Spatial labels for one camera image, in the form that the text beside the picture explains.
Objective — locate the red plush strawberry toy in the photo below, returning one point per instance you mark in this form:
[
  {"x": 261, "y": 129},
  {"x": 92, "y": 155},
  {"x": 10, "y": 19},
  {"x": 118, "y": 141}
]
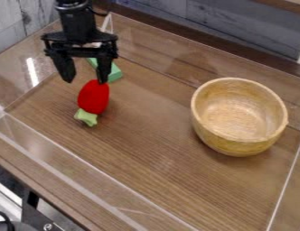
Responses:
[{"x": 92, "y": 100}]

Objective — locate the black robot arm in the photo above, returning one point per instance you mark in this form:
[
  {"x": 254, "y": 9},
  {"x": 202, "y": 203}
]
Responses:
[{"x": 79, "y": 40}]

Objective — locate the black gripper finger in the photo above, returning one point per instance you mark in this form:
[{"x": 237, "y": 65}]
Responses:
[
  {"x": 103, "y": 69},
  {"x": 64, "y": 67}
]

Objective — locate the black table frame bracket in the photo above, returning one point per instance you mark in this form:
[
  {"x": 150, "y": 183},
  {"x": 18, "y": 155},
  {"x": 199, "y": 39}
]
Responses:
[{"x": 32, "y": 217}]

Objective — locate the clear acrylic corner bracket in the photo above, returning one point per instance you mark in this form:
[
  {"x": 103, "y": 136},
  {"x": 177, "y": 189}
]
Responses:
[{"x": 107, "y": 26}]

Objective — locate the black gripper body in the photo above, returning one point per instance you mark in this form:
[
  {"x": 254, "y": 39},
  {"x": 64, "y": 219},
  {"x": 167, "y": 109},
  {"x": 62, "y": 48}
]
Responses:
[{"x": 96, "y": 46}]

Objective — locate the green foam block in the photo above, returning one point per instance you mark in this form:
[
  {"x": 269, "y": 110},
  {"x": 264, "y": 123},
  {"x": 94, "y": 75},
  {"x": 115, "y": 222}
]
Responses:
[{"x": 115, "y": 74}]

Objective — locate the wooden bowl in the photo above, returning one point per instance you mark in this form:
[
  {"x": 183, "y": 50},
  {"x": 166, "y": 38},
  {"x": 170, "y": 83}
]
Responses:
[{"x": 238, "y": 116}]

